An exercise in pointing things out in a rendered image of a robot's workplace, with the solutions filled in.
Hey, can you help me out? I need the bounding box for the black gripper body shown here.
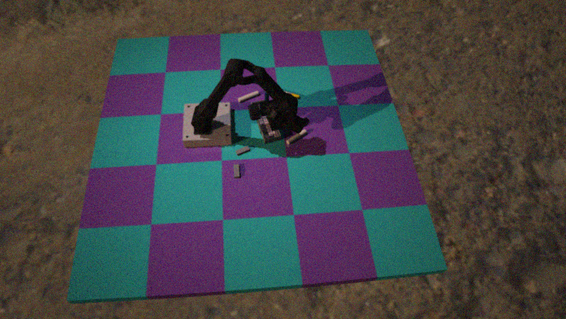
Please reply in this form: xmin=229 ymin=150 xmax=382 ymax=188
xmin=248 ymin=102 xmax=278 ymax=121

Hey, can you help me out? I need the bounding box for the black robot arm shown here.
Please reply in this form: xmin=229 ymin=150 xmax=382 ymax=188
xmin=191 ymin=58 xmax=306 ymax=135

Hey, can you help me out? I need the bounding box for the dark grey keyboard with letter keys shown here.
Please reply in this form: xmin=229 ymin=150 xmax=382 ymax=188
xmin=251 ymin=100 xmax=282 ymax=144

